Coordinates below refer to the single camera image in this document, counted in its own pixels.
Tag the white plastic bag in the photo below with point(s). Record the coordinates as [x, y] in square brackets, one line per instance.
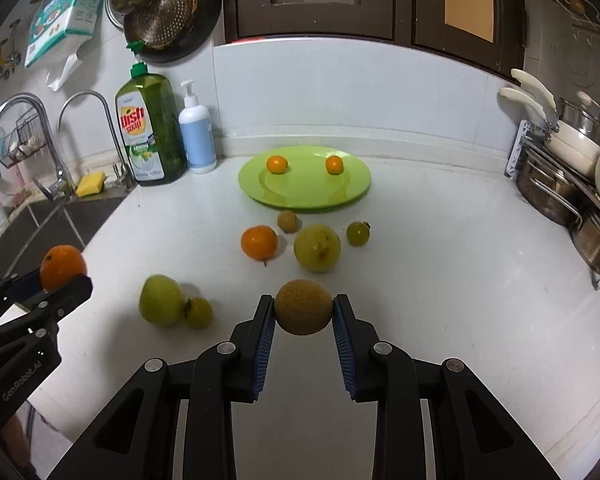
[62, 72]

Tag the slim gooseneck faucet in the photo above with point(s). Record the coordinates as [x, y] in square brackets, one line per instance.
[109, 125]

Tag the steel pot with lid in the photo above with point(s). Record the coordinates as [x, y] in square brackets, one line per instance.
[577, 115]

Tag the large steel faucet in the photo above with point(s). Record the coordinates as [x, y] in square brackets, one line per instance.
[42, 110]

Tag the brown round fruit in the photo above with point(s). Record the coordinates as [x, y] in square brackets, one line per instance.
[302, 306]

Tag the green apple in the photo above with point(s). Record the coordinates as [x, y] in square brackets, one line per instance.
[161, 300]

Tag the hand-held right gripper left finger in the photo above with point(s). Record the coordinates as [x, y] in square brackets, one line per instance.
[264, 346]

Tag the small orange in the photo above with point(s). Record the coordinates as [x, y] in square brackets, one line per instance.
[334, 165]
[276, 164]

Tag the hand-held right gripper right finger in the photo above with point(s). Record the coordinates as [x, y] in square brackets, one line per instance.
[344, 351]

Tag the tissue pack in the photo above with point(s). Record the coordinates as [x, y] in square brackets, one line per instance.
[65, 10]

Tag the green dish soap bottle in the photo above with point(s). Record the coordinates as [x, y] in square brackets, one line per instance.
[150, 130]

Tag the pot rack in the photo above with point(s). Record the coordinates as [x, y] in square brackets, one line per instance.
[517, 150]

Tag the medium orange with stem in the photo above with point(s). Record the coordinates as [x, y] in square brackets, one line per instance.
[259, 242]

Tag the dark green tomato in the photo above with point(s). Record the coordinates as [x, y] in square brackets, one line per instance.
[358, 234]

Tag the kitchen sink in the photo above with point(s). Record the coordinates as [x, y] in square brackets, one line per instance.
[30, 232]

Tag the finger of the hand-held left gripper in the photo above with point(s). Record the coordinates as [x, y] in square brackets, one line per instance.
[62, 297]
[27, 285]

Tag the white and blue pump bottle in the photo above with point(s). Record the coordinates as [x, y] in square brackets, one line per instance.
[197, 135]

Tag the green plate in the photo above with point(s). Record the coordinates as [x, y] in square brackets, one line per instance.
[305, 187]

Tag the copper colander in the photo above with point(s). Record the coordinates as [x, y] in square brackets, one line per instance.
[165, 17]

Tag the yellowish green tomato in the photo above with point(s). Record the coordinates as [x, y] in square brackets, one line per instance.
[199, 313]

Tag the large yellow-green guava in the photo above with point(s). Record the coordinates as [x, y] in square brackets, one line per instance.
[316, 248]

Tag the yellow sponge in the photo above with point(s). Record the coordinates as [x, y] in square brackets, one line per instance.
[91, 184]

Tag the large orange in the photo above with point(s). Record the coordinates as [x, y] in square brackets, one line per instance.
[62, 266]

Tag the large steel pot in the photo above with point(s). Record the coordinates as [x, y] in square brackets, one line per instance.
[550, 187]
[597, 240]

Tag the small brown fruit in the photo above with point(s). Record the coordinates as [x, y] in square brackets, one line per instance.
[287, 221]

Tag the dark cabinet door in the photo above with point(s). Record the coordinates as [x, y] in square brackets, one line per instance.
[315, 15]
[465, 10]

